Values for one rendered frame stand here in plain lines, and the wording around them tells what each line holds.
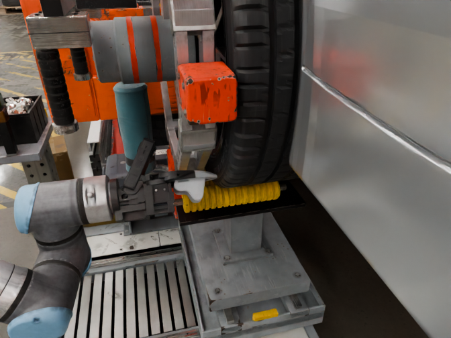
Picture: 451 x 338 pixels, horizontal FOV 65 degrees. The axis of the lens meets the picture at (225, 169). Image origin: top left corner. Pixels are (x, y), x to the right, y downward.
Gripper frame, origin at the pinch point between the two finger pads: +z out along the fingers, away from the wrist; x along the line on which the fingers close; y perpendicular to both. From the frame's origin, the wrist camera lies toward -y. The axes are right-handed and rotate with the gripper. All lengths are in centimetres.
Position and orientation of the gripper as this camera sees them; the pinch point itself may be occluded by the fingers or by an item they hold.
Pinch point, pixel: (210, 174)
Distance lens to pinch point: 74.7
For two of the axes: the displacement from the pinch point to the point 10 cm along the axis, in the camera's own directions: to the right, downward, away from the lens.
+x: 1.7, -2.6, -9.5
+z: 9.7, -1.2, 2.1
